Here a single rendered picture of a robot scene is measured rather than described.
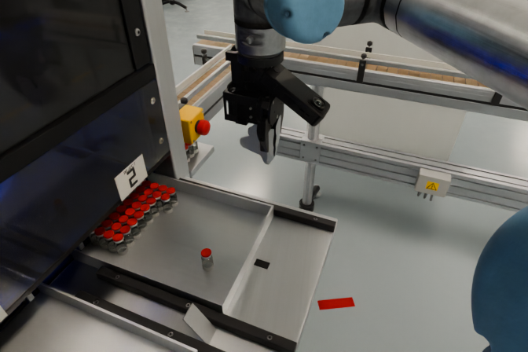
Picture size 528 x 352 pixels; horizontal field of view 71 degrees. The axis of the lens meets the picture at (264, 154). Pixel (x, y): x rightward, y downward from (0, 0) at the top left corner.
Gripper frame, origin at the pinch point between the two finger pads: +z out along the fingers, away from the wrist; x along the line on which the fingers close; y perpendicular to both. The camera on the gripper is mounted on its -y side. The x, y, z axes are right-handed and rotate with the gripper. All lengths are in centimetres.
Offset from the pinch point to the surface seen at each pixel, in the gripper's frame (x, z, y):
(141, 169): 4.2, 7.7, 27.4
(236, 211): -4.1, 21.5, 10.0
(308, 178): -86, 78, 12
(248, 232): 0.6, 21.4, 4.9
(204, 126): -17.0, 8.9, 24.3
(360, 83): -82, 22, -5
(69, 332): 32.4, 21.4, 24.4
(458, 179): -84, 57, -50
